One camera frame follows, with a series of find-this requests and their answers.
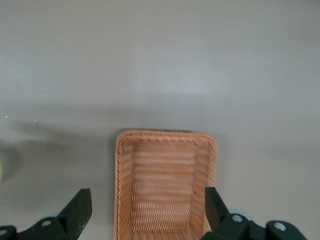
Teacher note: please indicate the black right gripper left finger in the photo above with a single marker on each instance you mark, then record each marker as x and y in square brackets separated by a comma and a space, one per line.
[73, 220]

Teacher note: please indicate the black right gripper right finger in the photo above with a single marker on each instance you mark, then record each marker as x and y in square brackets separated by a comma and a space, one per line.
[217, 217]

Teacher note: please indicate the yellow clear tape roll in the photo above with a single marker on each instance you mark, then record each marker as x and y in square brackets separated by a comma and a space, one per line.
[1, 171]

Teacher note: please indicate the brown wicker basket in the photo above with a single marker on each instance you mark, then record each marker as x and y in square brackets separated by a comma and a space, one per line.
[162, 180]

